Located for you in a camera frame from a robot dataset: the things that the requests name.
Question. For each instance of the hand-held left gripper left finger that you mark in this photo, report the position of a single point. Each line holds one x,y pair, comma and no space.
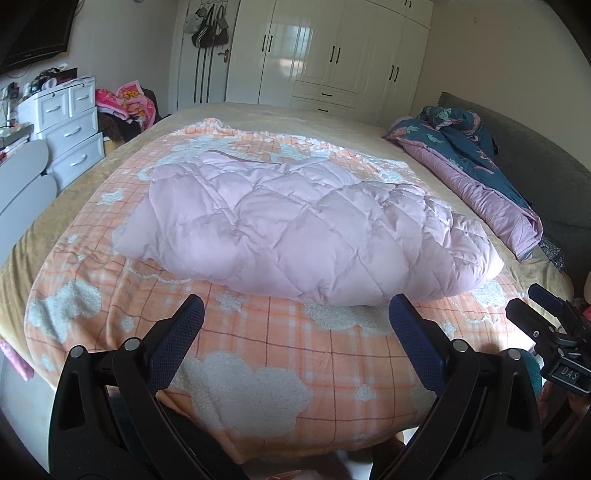
178,337

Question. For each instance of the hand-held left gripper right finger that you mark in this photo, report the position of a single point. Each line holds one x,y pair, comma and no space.
415,346

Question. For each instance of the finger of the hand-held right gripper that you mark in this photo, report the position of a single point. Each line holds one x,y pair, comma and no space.
549,300
521,317

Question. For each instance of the pink quilted jacket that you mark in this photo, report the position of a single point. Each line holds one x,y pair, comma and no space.
300,230

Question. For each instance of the dark clothes pile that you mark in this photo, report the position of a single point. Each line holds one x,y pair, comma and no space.
117,129

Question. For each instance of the dark patterned pillow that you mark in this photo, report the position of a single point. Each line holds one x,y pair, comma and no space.
551,251

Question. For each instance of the orange plaid blanket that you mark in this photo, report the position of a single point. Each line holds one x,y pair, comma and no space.
254,346

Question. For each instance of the grey headboard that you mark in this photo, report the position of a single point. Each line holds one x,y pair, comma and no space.
545,175

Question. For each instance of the pink cloth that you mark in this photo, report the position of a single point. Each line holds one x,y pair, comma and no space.
16,360

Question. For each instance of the blue floral quilt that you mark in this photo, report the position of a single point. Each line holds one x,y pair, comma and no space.
461,152

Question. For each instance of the white rounded panel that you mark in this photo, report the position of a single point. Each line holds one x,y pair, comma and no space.
27,212
23,170

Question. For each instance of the white drawer cabinet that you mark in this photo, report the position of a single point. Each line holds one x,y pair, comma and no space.
69,134

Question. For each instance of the pink cartoon blanket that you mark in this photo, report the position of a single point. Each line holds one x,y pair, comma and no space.
131,101

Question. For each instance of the bed with beige sheet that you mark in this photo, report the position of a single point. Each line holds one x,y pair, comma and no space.
277,113

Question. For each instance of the white door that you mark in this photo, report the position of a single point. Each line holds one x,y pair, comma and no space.
203,78

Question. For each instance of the black box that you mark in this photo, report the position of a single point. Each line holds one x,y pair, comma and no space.
64,74

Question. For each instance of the hanging bags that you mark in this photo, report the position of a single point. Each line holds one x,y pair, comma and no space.
207,32

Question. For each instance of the white wardrobe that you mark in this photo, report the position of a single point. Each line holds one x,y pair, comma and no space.
346,46

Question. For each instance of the black television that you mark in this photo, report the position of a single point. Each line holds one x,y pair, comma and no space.
32,32

